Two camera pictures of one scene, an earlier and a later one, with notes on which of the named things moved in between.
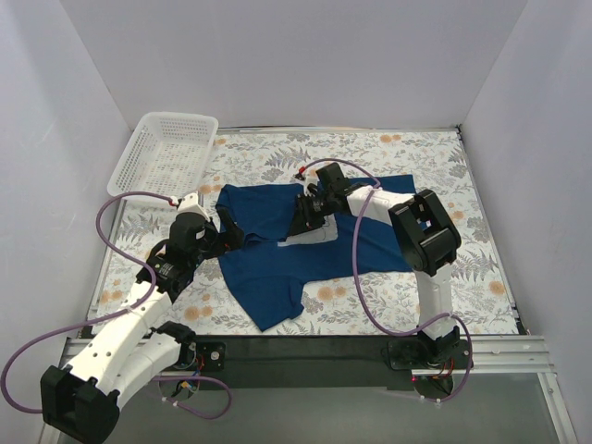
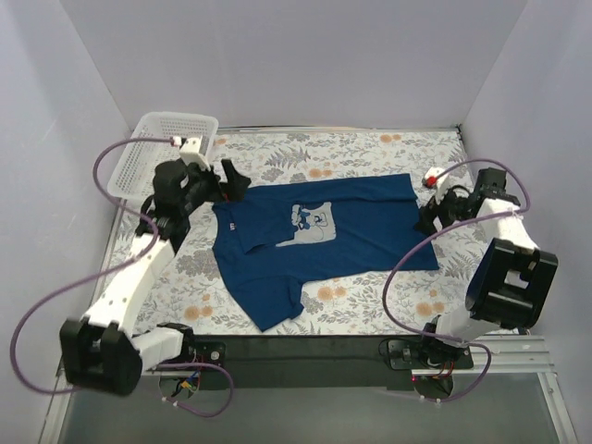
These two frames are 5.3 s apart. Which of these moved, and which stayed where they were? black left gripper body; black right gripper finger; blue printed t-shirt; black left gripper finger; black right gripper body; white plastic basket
Moved: black right gripper finger; black right gripper body; black left gripper finger; black left gripper body
Stayed: white plastic basket; blue printed t-shirt
